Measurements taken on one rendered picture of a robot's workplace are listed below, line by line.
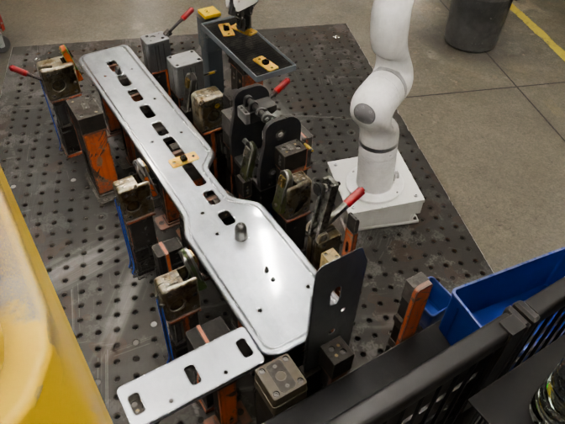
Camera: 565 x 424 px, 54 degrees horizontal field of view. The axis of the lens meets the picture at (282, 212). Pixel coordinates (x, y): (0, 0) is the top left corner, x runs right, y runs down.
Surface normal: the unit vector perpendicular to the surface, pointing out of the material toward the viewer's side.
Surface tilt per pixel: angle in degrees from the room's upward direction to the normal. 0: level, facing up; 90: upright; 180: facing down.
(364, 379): 0
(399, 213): 90
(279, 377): 0
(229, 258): 0
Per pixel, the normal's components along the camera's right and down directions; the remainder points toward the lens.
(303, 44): 0.03, -0.70
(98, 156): 0.52, 0.62
